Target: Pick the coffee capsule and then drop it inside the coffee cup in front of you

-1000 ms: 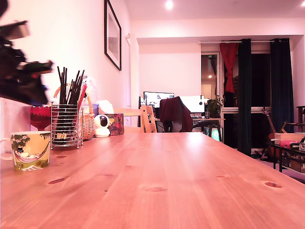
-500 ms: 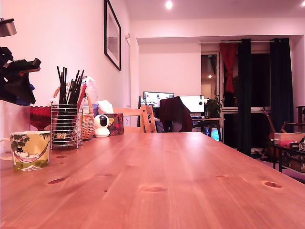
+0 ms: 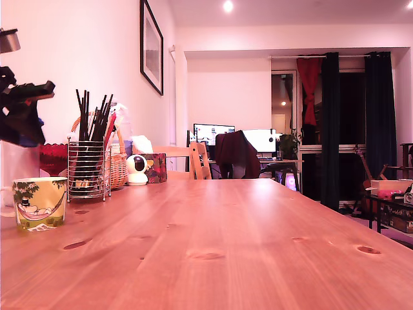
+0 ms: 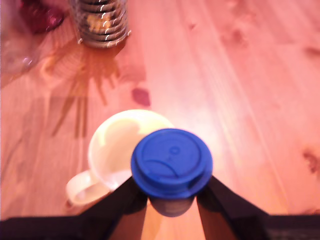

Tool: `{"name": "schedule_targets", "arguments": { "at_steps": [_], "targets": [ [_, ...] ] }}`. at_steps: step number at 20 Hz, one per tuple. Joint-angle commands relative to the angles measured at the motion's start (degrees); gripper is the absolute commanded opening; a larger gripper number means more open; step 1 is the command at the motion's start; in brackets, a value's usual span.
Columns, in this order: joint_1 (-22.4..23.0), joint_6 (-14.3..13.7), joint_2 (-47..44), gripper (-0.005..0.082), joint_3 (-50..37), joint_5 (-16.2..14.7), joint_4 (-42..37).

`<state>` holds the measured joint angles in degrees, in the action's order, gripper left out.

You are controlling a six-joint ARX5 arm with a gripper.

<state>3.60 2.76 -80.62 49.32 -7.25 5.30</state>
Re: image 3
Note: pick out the red glass goblet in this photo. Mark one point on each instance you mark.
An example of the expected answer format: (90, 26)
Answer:
(53, 158)

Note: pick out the yellow illustrated mug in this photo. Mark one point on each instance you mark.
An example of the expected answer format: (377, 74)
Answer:
(42, 197)

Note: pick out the red utensil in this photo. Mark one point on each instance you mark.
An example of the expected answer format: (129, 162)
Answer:
(111, 129)

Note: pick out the large clear water bottle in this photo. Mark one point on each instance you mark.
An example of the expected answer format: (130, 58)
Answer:
(126, 129)

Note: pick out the wicker basket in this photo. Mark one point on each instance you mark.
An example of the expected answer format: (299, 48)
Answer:
(117, 171)

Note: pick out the white tissue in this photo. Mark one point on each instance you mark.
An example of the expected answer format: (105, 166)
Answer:
(142, 143)

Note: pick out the floral tissue box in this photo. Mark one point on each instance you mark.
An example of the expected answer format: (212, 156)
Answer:
(156, 168)

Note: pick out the black framed picture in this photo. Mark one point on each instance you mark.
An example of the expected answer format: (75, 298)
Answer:
(151, 48)

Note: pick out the wooden chair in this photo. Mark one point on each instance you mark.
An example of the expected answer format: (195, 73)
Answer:
(200, 161)

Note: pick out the computer monitor with windows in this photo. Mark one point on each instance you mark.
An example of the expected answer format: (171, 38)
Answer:
(209, 134)

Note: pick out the dark red jacket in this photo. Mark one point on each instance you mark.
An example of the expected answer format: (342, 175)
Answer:
(235, 148)

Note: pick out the grey office chair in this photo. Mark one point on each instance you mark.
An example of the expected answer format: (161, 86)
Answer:
(239, 171)

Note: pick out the round ceiling light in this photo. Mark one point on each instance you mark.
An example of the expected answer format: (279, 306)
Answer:
(228, 6)

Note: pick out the computer monitor white screen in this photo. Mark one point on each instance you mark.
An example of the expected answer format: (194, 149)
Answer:
(258, 140)

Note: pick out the black headphones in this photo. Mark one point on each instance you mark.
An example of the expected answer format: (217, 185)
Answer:
(271, 139)

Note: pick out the potted green plant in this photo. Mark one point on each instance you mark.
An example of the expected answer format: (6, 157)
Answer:
(288, 145)

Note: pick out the computer case with glowing fan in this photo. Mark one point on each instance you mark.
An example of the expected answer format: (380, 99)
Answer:
(290, 182)

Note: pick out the narrow dark curtain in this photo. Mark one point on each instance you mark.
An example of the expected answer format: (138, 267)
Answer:
(330, 129)

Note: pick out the curtain rod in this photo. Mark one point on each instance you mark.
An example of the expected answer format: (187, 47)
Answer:
(351, 56)

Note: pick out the acoustic guitar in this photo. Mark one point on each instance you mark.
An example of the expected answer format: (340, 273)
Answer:
(368, 187)

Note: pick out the wide dark curtain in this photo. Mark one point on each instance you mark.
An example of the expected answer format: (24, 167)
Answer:
(380, 113)

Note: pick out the wooden stand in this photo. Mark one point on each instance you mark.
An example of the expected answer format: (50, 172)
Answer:
(384, 171)

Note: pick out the pink object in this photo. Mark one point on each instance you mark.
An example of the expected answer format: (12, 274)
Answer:
(385, 194)

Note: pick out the pale wooden box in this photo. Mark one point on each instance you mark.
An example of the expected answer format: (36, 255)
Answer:
(387, 185)

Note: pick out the black side table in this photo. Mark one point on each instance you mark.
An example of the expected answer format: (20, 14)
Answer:
(379, 223)

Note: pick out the dark wooden shelf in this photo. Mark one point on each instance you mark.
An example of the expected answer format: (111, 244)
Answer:
(407, 155)

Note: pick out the dark board game box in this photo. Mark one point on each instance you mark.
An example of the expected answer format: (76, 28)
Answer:
(400, 219)

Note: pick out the black and white gadget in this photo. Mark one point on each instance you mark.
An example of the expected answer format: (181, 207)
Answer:
(409, 197)

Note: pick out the small white round camera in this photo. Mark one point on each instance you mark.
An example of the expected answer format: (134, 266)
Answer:
(134, 176)

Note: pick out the white wall pipe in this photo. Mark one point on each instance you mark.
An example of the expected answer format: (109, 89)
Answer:
(173, 97)

